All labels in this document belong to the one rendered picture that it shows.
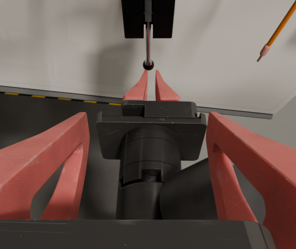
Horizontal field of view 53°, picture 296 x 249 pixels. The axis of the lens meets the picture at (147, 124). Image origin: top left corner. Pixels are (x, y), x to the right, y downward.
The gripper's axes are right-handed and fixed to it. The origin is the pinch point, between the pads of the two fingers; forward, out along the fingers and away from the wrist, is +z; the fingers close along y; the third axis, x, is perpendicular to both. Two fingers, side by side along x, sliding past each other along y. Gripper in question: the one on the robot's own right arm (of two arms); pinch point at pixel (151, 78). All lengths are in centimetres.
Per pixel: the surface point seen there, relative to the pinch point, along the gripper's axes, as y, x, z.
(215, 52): -8.7, 1.9, 7.3
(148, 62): 0.4, -1.4, 1.1
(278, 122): -65, 93, 69
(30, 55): 16.8, 2.7, 7.1
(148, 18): 0.4, -10.1, -3.5
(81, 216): 32, 115, 27
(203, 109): -9.6, 16.4, 9.6
